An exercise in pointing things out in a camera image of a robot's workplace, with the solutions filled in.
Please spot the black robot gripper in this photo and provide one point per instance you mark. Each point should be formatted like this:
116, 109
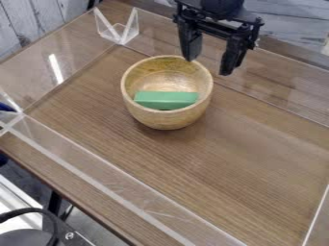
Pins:
225, 19

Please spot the brown wooden bowl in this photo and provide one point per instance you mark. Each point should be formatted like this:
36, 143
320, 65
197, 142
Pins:
168, 73

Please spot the green rectangular block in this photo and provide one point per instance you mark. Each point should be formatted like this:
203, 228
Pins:
167, 100

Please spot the blue object at left edge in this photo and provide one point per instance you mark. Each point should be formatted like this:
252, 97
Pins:
5, 107

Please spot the black table leg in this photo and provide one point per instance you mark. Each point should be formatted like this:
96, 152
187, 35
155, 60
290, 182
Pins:
56, 203

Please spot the black chair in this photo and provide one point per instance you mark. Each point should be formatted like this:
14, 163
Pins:
61, 235

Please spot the clear acrylic corner bracket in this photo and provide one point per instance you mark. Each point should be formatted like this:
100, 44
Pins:
118, 33

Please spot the clear acrylic tray wall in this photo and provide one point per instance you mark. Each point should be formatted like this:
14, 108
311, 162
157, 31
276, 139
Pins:
239, 177

